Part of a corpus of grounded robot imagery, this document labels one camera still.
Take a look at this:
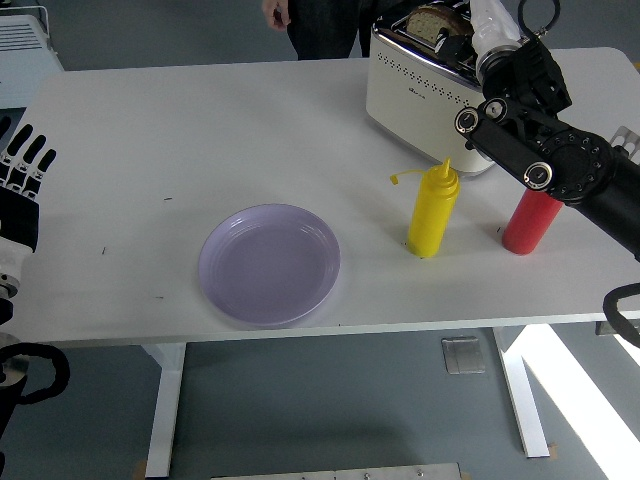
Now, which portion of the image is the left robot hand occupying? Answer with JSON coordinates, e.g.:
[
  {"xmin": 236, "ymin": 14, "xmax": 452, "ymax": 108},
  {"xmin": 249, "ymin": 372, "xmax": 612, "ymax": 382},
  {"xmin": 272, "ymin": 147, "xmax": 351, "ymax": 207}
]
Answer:
[{"xmin": 0, "ymin": 117, "xmax": 58, "ymax": 290}]

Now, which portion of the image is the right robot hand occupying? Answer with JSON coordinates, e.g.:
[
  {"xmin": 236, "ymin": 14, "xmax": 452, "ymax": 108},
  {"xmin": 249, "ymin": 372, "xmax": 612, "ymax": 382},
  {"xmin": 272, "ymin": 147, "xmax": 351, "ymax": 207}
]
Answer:
[{"xmin": 433, "ymin": 0, "xmax": 526, "ymax": 64}]

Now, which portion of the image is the brown-crust bread slice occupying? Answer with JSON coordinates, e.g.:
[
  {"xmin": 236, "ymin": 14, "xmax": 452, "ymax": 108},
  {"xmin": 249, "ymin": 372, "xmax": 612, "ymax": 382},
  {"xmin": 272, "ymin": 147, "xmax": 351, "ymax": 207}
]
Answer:
[{"xmin": 404, "ymin": 4, "xmax": 474, "ymax": 44}]

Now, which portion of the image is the white chrome two-slot toaster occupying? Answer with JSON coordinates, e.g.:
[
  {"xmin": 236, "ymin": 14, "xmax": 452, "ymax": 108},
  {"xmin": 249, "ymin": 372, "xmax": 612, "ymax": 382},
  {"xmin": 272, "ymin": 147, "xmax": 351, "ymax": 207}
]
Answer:
[{"xmin": 364, "ymin": 7, "xmax": 499, "ymax": 179}]

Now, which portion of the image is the purple round plate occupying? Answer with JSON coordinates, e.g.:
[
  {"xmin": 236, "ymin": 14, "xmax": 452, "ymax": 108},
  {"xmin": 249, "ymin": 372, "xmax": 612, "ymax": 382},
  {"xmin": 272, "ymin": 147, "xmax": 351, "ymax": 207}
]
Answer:
[{"xmin": 197, "ymin": 202, "xmax": 342, "ymax": 329}]

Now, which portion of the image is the white slatted cabinet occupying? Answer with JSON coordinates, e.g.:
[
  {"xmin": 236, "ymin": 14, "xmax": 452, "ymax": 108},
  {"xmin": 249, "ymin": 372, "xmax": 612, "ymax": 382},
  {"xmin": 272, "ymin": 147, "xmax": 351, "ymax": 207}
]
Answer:
[{"xmin": 0, "ymin": 0, "xmax": 66, "ymax": 110}]

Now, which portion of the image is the person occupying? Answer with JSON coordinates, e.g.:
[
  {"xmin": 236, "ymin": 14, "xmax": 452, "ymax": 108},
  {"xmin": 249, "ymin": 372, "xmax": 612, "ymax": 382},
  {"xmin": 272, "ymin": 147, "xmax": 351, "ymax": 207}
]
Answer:
[{"xmin": 287, "ymin": 0, "xmax": 396, "ymax": 61}]

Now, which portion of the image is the silver metal toast rack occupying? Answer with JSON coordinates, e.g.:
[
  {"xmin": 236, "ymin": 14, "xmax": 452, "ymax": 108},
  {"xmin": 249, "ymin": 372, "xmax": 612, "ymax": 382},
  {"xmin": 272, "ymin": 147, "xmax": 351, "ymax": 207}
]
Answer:
[{"xmin": 610, "ymin": 125, "xmax": 640, "ymax": 161}]

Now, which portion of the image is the yellow squeeze bottle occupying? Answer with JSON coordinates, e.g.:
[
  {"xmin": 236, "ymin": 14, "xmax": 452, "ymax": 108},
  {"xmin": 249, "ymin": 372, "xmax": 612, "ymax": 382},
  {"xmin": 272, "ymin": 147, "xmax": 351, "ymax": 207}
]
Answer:
[{"xmin": 389, "ymin": 156, "xmax": 460, "ymax": 260}]

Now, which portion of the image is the red squeeze bottle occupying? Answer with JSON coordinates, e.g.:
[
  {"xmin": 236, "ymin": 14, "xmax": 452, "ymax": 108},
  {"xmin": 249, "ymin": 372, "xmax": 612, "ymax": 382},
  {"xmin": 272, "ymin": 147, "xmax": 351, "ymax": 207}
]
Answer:
[{"xmin": 501, "ymin": 187, "xmax": 564, "ymax": 257}]

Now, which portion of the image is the person's hand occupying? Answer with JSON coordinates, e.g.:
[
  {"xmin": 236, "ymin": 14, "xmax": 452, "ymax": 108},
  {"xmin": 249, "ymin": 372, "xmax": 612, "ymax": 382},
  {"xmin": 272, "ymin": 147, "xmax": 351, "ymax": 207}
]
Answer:
[{"xmin": 260, "ymin": 0, "xmax": 291, "ymax": 32}]

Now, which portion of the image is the white table leg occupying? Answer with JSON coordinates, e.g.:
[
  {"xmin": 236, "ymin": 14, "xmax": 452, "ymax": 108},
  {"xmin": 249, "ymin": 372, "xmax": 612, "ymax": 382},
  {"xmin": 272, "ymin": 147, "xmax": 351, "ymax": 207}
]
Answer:
[
  {"xmin": 141, "ymin": 342, "xmax": 187, "ymax": 477},
  {"xmin": 491, "ymin": 327, "xmax": 551, "ymax": 459}
]

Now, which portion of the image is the grey metal floor box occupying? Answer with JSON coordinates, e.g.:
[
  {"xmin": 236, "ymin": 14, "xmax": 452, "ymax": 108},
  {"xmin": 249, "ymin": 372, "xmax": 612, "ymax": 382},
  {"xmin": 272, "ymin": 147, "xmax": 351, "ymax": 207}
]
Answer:
[{"xmin": 441, "ymin": 337, "xmax": 487, "ymax": 375}]

